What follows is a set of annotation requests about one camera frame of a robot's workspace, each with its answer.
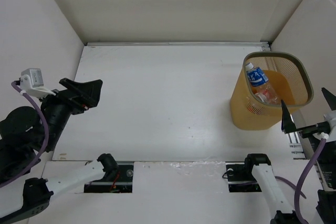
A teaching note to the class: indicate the aluminium rail at back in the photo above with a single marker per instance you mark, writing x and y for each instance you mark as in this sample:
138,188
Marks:
264,45

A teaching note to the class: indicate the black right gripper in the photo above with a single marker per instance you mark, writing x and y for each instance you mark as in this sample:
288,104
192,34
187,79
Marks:
289,124

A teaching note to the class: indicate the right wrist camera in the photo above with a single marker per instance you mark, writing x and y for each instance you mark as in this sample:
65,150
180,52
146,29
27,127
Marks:
328,134

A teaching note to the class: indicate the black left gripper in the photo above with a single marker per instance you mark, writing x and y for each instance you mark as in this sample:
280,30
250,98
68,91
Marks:
87,93

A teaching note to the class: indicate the red label plastic bottle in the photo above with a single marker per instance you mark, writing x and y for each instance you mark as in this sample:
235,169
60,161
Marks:
261,100

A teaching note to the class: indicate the yellow mesh waste bin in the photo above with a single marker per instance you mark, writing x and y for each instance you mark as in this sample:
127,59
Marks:
289,79

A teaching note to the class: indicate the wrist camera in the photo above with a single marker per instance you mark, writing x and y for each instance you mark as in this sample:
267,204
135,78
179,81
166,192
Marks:
328,134
31,81

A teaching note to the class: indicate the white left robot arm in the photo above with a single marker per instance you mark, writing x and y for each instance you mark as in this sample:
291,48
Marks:
29,131

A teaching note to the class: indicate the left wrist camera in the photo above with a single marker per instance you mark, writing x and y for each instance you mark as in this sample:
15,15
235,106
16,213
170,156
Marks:
31,81

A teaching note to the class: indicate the blue label bottle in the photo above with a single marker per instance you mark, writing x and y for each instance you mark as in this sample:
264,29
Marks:
257,78

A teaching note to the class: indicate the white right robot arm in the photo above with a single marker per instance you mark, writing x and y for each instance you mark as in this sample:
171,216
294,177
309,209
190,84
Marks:
281,195

